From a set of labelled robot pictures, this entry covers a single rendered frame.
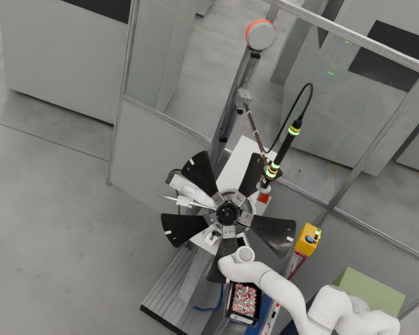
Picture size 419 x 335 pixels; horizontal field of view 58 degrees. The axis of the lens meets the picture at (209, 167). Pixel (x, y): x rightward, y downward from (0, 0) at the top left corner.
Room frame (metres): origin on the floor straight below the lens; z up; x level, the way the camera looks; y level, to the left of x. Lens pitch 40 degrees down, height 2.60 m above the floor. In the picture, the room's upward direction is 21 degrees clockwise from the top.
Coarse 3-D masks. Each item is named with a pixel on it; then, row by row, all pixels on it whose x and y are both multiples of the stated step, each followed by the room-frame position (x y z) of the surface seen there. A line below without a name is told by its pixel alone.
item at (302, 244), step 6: (306, 228) 1.61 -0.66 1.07; (312, 228) 1.63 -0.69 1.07; (300, 234) 1.60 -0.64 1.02; (306, 234) 1.57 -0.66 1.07; (312, 234) 1.58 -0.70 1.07; (300, 240) 1.51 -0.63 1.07; (306, 240) 1.52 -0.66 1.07; (318, 240) 1.56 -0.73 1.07; (300, 246) 1.51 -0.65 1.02; (306, 246) 1.50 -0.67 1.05; (312, 246) 1.50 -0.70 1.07; (306, 252) 1.50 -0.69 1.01; (312, 252) 1.49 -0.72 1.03
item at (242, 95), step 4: (240, 88) 1.98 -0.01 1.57; (244, 88) 1.99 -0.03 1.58; (236, 92) 1.97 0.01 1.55; (240, 92) 1.94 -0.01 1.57; (244, 92) 1.96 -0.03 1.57; (248, 92) 1.97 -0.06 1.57; (236, 96) 1.95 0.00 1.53; (240, 96) 1.90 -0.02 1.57; (244, 96) 1.91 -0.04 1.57; (248, 96) 1.93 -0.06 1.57; (236, 100) 1.93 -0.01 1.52; (240, 100) 1.89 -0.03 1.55; (244, 100) 1.90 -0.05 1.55; (248, 100) 1.91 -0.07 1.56; (236, 104) 1.91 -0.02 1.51; (240, 104) 1.90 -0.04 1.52; (248, 104) 1.91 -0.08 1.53
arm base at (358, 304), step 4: (352, 296) 1.25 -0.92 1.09; (356, 296) 1.25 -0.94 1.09; (352, 300) 1.23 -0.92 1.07; (356, 300) 1.24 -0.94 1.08; (360, 300) 1.24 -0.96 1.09; (352, 304) 1.19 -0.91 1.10; (356, 304) 1.20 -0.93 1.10; (360, 304) 1.23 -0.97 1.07; (364, 304) 1.23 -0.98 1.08; (352, 308) 1.14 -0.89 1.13; (356, 308) 1.14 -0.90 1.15; (360, 308) 1.14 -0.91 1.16; (364, 308) 1.22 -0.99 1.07; (368, 308) 1.22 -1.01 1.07; (356, 312) 1.09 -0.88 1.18
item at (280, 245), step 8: (256, 216) 1.42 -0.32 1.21; (256, 224) 1.37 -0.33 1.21; (264, 224) 1.38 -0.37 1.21; (272, 224) 1.40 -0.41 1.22; (280, 224) 1.41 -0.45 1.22; (288, 224) 1.43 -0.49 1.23; (256, 232) 1.32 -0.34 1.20; (264, 232) 1.33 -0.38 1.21; (272, 232) 1.35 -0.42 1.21; (280, 232) 1.36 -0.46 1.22; (288, 232) 1.38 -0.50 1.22; (264, 240) 1.29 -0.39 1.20; (272, 240) 1.31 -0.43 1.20; (280, 240) 1.32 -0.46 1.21; (288, 240) 1.34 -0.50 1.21; (272, 248) 1.27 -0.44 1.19; (280, 248) 1.29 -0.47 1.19; (288, 248) 1.30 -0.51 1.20; (280, 256) 1.25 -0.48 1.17
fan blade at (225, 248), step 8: (224, 240) 1.28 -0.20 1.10; (232, 240) 1.31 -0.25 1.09; (224, 248) 1.25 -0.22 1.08; (232, 248) 1.28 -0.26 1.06; (216, 256) 1.21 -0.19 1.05; (224, 256) 1.23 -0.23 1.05; (216, 264) 1.18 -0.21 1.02; (216, 272) 1.16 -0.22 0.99; (208, 280) 1.12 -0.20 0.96; (216, 280) 1.13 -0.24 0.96; (224, 280) 1.15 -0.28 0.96
